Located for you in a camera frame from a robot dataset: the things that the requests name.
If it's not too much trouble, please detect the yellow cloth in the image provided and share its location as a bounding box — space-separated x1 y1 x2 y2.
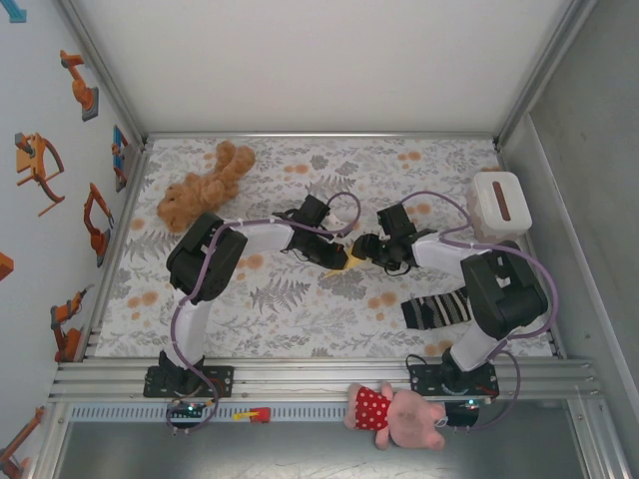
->
322 241 373 279

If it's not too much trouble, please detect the floral fern print tablecloth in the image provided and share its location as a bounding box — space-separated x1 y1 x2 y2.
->
94 137 555 358

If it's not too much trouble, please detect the black white striped sock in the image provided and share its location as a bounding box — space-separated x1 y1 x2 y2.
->
400 288 473 330

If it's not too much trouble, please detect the brown teddy bear plush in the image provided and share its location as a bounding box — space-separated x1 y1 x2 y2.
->
156 140 257 234

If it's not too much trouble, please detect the white tissue box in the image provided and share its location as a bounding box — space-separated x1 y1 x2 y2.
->
468 172 533 243

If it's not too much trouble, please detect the pink pig plush red dress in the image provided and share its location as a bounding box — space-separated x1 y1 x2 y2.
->
342 381 447 453

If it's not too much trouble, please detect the red and yellow tag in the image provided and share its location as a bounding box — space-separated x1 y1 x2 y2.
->
233 407 272 424

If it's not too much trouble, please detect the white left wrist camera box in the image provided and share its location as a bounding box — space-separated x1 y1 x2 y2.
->
326 215 348 246

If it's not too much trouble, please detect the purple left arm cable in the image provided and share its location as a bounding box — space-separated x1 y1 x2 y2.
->
169 192 363 436

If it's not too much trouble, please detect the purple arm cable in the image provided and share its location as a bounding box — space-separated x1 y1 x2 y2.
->
169 192 363 436
397 190 560 433

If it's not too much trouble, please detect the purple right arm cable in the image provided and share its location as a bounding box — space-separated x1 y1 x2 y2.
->
397 190 560 433

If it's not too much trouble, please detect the thin aluminium frame bar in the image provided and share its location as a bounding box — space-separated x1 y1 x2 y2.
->
142 131 500 144

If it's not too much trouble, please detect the wide aluminium extrusion rail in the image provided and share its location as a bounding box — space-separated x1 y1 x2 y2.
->
47 356 600 400

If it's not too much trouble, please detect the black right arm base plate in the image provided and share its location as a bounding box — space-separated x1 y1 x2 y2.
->
407 362 500 400

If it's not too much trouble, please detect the grey slotted cable duct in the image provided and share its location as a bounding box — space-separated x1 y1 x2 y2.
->
67 404 350 421

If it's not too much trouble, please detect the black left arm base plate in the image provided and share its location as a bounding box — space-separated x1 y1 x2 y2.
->
143 365 236 399

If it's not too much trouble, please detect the blue and orange wall sticker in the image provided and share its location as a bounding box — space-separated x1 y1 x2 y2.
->
112 124 132 194

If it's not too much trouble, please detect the aluminium frame post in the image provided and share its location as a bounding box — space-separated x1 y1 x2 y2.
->
491 0 598 146
59 0 149 151

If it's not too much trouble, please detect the orange claw gripper wall sticker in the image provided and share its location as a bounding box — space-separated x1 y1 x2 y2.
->
13 132 66 217

